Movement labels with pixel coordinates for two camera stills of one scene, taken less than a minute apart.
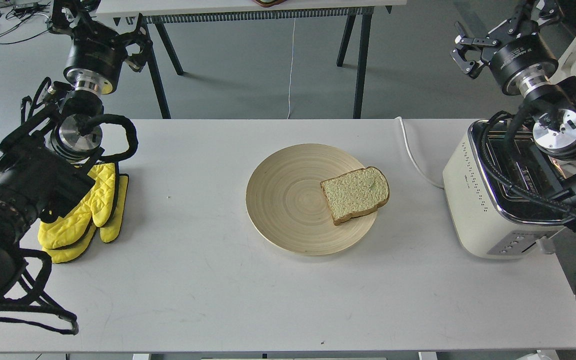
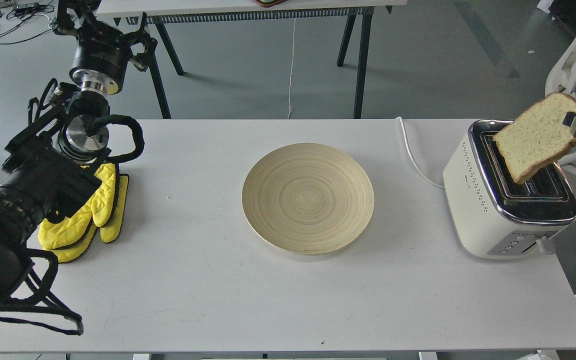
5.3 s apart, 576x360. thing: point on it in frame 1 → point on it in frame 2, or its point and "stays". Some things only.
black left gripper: [98, 52] stays
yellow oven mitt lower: [108, 234] stays
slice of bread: [355, 193] → [537, 135]
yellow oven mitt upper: [97, 205] stays
